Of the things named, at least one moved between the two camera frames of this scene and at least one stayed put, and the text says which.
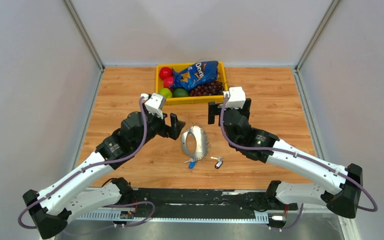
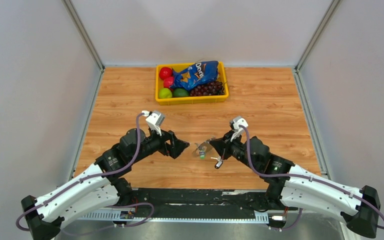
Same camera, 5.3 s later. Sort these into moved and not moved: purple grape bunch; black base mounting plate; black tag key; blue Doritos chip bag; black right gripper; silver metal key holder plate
Moved: black right gripper; silver metal key holder plate
Not moved: purple grape bunch; blue Doritos chip bag; black base mounting plate; black tag key
